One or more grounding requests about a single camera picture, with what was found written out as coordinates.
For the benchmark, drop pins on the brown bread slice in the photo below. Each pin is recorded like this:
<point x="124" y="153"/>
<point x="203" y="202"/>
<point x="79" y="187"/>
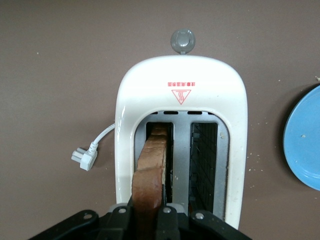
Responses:
<point x="147" y="175"/>

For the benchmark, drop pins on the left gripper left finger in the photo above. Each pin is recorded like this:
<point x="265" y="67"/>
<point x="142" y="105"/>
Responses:
<point x="115" y="225"/>

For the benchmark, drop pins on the blue plate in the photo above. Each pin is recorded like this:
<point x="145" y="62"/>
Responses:
<point x="305" y="140"/>

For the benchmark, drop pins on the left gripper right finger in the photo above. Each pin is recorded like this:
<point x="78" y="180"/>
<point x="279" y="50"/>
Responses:
<point x="175" y="225"/>

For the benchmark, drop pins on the white toaster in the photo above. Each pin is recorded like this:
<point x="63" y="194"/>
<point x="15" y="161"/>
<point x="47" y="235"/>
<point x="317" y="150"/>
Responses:
<point x="180" y="75"/>

